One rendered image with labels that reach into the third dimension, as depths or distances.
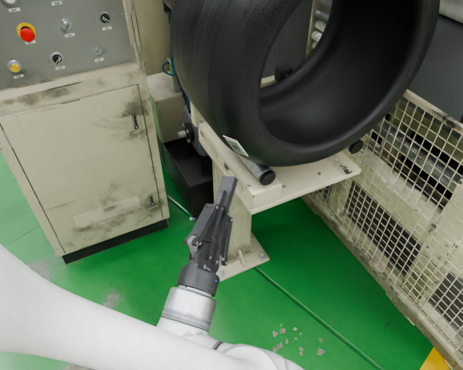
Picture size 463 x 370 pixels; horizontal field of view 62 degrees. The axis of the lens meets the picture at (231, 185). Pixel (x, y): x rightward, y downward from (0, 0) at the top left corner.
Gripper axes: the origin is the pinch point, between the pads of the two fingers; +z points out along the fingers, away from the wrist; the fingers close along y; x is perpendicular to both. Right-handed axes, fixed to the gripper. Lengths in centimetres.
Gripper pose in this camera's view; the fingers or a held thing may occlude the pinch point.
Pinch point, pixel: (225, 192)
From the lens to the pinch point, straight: 78.4
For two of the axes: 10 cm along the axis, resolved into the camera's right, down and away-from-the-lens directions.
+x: 8.5, 0.4, -5.2
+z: 2.7, -8.8, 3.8
